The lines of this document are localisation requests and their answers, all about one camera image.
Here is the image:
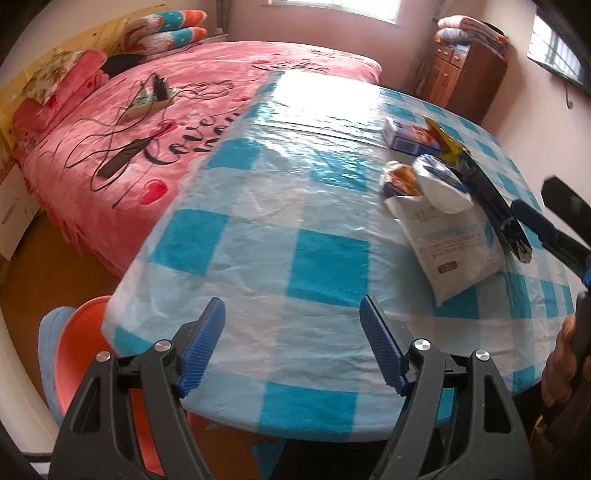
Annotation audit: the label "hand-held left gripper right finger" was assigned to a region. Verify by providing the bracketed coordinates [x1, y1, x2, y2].
[359, 294, 528, 480]

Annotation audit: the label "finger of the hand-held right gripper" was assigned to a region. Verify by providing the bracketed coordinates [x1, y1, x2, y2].
[510, 198, 591, 283]
[542, 175, 591, 232]

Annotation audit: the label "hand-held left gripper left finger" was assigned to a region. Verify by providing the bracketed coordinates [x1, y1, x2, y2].
[54, 296, 227, 480]

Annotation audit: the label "black coffee packet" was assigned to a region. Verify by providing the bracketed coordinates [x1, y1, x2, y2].
[450, 147, 535, 265]

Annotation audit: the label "large grey-white packaging bag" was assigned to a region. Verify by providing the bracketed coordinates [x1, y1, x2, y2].
[385, 194, 508, 306]

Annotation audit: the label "yellow-edged snack packet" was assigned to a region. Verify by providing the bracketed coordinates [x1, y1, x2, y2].
[424, 115, 468, 163]

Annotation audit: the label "purple cartoon tissue pack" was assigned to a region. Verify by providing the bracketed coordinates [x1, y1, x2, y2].
[381, 116, 445, 154]

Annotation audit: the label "person's right forearm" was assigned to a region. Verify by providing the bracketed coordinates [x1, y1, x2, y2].
[529, 355, 591, 480]

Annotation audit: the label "person's right hand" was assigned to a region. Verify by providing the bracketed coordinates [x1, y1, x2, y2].
[541, 318, 583, 407]

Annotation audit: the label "white plastic bag blue print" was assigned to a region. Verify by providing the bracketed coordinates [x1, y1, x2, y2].
[412, 154, 475, 214]

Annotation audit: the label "orange plastic chair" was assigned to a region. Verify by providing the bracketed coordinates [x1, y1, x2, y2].
[51, 295, 195, 478]

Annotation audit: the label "blue checked plastic tablecloth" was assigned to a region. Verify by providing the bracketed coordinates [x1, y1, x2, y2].
[100, 69, 583, 437]

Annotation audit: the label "orange snack packet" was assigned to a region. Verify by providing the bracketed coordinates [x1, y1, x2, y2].
[380, 160, 423, 200]

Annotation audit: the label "brown wooden cabinet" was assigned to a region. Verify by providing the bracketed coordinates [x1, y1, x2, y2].
[425, 39, 509, 124]

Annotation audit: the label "grey patterned curtain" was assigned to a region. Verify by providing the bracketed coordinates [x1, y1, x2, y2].
[406, 28, 437, 95]

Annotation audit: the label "folded blankets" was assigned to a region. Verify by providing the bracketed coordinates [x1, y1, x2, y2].
[435, 15, 511, 58]

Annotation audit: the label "black flat device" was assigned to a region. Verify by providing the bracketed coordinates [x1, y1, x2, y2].
[96, 138, 149, 178]

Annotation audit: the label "white nightstand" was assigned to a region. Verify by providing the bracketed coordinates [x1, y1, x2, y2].
[0, 161, 41, 261]

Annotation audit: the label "beige power strip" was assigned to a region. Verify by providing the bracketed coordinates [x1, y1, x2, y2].
[127, 88, 178, 118]

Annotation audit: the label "bed with pink blanket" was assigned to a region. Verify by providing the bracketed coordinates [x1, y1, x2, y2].
[9, 41, 383, 278]

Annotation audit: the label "black cloth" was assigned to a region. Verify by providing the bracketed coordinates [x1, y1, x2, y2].
[100, 54, 145, 77]

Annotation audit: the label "window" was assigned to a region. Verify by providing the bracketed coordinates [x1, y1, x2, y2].
[261, 0, 400, 25]

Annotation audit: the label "pink plush pillow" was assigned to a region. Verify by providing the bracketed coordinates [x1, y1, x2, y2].
[11, 50, 109, 139]

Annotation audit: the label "cartoon print pillow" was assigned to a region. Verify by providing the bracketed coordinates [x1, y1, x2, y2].
[139, 27, 209, 58]
[134, 9, 208, 37]

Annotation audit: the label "floral pillow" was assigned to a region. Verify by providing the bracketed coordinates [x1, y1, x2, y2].
[25, 48, 86, 106]

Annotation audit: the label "yellow wooden headboard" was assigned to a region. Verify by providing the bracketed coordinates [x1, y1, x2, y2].
[0, 16, 139, 121]

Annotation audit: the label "beige curtain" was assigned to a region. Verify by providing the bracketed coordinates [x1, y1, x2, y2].
[215, 0, 241, 33]

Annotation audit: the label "wall-mounted television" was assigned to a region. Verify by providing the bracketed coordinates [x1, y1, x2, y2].
[526, 0, 591, 88]

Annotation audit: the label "black charging cables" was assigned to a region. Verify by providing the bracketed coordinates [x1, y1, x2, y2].
[65, 78, 236, 206]

